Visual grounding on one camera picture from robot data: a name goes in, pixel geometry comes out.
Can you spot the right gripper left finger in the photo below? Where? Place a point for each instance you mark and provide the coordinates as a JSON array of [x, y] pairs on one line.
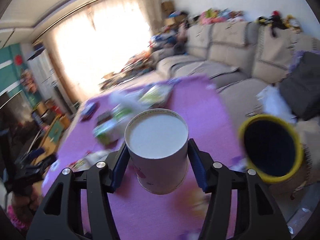
[[59, 214]]

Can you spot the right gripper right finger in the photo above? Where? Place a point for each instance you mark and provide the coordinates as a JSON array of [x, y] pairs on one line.
[[257, 213]]

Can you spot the green white juice bottle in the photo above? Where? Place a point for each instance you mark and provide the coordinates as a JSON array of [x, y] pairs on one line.
[[113, 129]]

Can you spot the white paper cup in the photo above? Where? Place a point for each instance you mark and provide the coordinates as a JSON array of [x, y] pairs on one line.
[[157, 141]]

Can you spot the green Pocky box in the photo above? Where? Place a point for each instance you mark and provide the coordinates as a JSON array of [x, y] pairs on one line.
[[157, 96]]

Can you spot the yellow rimmed trash bin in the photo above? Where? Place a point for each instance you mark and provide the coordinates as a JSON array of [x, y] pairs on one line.
[[272, 147]]

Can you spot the purple floral tablecloth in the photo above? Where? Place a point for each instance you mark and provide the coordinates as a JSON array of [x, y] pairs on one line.
[[139, 214]]

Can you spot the blue tissue pack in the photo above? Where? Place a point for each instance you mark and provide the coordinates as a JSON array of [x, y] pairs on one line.
[[88, 111]]

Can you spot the brown plastic tray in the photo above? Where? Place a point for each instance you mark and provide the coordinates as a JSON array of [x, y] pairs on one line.
[[104, 117]]

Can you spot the white papers on sofa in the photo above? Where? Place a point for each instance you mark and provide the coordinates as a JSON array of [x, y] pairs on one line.
[[273, 104]]

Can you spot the dark grey backpack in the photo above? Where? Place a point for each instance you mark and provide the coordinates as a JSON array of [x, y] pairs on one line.
[[300, 89]]

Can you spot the beige sectional sofa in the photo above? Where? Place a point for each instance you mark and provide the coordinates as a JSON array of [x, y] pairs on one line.
[[240, 58]]

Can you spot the sheer window curtain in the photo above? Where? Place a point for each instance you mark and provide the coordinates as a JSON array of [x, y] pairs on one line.
[[99, 39]]

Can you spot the black plush toy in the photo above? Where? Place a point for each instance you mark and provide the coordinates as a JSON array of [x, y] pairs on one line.
[[274, 22]]

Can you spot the yellow plush toy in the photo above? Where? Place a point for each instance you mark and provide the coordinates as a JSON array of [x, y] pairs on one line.
[[292, 23]]

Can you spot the pile of plush toys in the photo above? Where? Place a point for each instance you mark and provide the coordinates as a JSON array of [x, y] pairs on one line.
[[212, 16]]

